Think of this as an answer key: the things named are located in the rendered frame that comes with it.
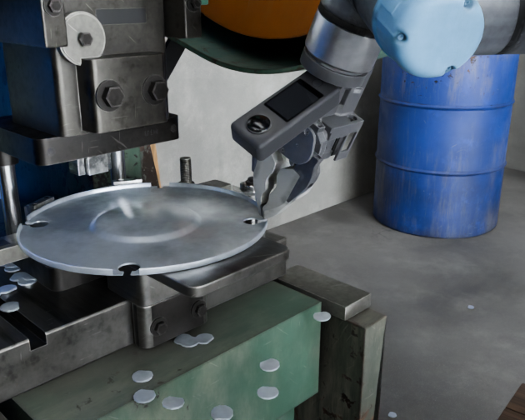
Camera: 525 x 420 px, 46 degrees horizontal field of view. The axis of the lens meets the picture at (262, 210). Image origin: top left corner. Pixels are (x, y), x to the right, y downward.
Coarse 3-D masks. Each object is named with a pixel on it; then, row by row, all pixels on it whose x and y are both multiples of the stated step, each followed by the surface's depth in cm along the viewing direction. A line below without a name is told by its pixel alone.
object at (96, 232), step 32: (96, 192) 85; (128, 192) 85; (160, 192) 85; (192, 192) 85; (224, 192) 85; (64, 224) 74; (96, 224) 72; (128, 224) 72; (160, 224) 72; (192, 224) 73; (224, 224) 74; (256, 224) 74; (32, 256) 64; (64, 256) 65; (96, 256) 65; (128, 256) 65; (160, 256) 65; (192, 256) 65; (224, 256) 65
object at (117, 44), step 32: (64, 0) 65; (96, 0) 68; (128, 0) 70; (160, 0) 73; (96, 32) 67; (128, 32) 71; (160, 32) 74; (32, 64) 70; (64, 64) 67; (96, 64) 66; (128, 64) 69; (160, 64) 72; (32, 96) 71; (64, 96) 68; (96, 96) 67; (128, 96) 70; (160, 96) 71; (64, 128) 69; (96, 128) 68
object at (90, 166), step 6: (96, 156) 79; (102, 156) 80; (108, 156) 81; (72, 162) 79; (78, 162) 78; (84, 162) 79; (90, 162) 79; (96, 162) 79; (102, 162) 80; (108, 162) 81; (72, 168) 80; (78, 168) 79; (84, 168) 79; (90, 168) 79; (96, 168) 79; (102, 168) 80; (108, 168) 82; (78, 174) 79; (84, 174) 79; (90, 174) 79
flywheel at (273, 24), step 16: (208, 0) 106; (224, 0) 103; (240, 0) 101; (256, 0) 98; (272, 0) 96; (288, 0) 94; (304, 0) 91; (208, 16) 107; (224, 16) 104; (240, 16) 101; (256, 16) 99; (272, 16) 97; (288, 16) 94; (304, 16) 92; (240, 32) 102; (256, 32) 100; (272, 32) 97; (288, 32) 95; (304, 32) 93
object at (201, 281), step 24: (264, 240) 70; (216, 264) 64; (240, 264) 64; (264, 264) 65; (120, 288) 73; (144, 288) 70; (168, 288) 72; (192, 288) 59; (216, 288) 61; (144, 312) 71; (168, 312) 73; (192, 312) 76; (144, 336) 72; (168, 336) 74
